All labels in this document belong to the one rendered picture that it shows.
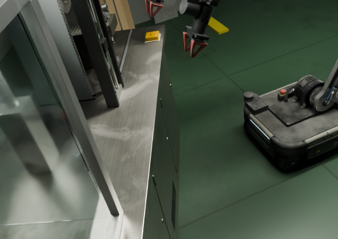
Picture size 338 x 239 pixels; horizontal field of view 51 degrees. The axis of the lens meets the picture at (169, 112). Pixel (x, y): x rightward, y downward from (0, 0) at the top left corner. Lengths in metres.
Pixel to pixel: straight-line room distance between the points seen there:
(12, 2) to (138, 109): 0.91
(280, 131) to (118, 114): 1.13
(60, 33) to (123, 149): 0.51
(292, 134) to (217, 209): 0.63
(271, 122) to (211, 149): 0.46
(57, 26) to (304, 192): 1.62
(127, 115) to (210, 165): 1.08
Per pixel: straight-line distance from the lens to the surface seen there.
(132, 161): 1.25
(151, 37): 1.94
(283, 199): 2.22
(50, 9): 1.44
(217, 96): 2.96
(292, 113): 2.36
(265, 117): 2.36
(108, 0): 3.74
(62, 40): 1.48
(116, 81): 1.56
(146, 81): 1.62
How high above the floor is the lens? 1.76
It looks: 38 degrees down
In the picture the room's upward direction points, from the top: 12 degrees counter-clockwise
